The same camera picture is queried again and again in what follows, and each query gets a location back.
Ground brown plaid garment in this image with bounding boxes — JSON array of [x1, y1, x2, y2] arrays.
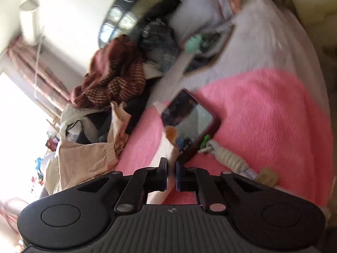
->
[[70, 35, 147, 109]]

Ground pink patterned curtain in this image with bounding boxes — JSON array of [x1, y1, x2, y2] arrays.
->
[[7, 35, 85, 112]]

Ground white braided cable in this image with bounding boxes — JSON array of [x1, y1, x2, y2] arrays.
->
[[205, 139, 251, 173]]

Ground green plush toy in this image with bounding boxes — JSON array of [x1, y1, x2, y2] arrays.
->
[[184, 35, 204, 54]]

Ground cardboard tag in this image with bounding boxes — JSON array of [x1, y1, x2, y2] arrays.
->
[[256, 167, 280, 187]]

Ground dark framed headboard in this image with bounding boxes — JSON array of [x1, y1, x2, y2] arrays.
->
[[97, 0, 190, 48]]

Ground dark tablet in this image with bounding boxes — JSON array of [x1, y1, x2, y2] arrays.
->
[[184, 26, 235, 72]]

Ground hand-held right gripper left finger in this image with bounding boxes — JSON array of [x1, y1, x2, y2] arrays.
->
[[76, 157, 168, 213]]

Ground phone with maroon case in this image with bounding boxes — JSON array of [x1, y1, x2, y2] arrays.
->
[[160, 89, 222, 164]]

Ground pink blanket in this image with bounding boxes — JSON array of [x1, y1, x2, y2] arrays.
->
[[116, 67, 329, 206]]

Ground black garment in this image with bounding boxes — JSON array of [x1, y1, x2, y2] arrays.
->
[[84, 84, 158, 143]]

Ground white air conditioner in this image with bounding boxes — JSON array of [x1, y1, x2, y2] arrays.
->
[[19, 0, 39, 46]]

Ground white pillow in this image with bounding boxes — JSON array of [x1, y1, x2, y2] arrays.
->
[[168, 0, 238, 40]]

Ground dark printed garment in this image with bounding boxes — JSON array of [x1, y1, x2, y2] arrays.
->
[[139, 18, 180, 72]]

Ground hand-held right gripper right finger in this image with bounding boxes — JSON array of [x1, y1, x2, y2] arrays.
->
[[176, 159, 266, 214]]

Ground beige pants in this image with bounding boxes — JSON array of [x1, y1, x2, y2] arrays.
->
[[53, 101, 132, 194]]

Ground white zip jacket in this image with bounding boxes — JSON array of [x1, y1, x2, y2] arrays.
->
[[59, 103, 92, 143]]

